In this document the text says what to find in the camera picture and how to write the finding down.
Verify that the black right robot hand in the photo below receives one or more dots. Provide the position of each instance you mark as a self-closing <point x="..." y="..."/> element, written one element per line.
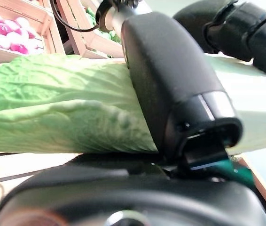
<point x="170" y="82"/>

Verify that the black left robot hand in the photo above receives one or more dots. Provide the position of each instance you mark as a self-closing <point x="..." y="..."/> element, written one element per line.
<point x="241" y="30"/>

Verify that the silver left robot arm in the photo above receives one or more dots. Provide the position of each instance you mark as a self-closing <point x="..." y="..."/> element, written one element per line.
<point x="119" y="18"/>

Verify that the wooden cabbage crate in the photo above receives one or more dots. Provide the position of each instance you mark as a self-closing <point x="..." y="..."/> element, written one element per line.
<point x="100" y="47"/>

